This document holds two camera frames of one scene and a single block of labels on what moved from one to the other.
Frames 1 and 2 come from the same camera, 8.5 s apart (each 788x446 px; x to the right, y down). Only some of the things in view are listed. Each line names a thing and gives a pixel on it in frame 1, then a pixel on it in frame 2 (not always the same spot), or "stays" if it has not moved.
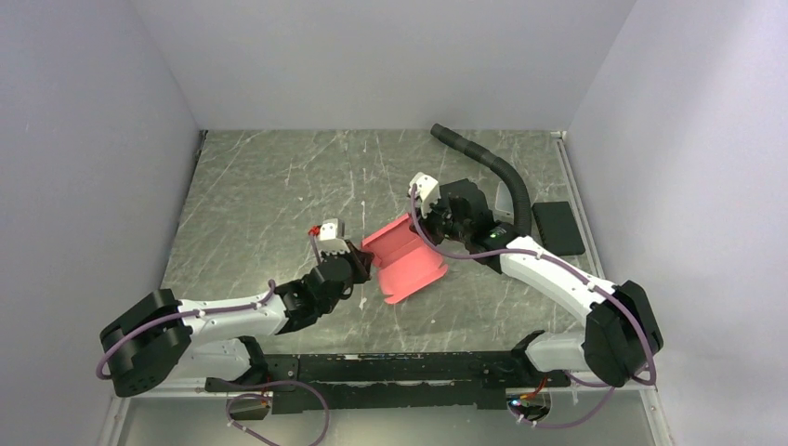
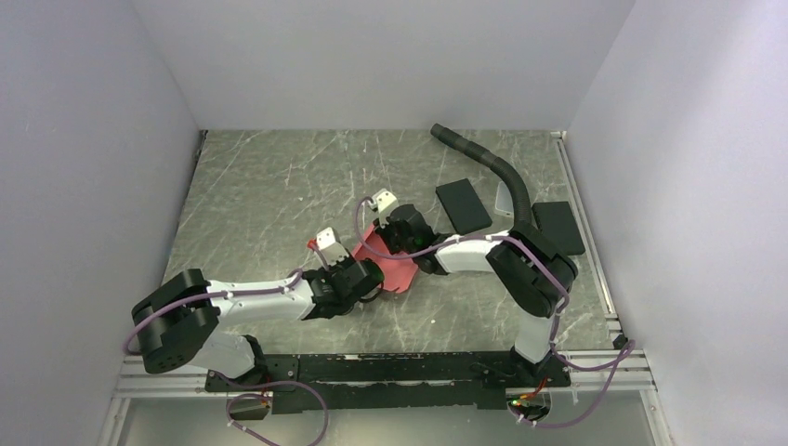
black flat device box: [558, 229] stays
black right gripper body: [439, 224] to [390, 234]
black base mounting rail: [391, 383] stays
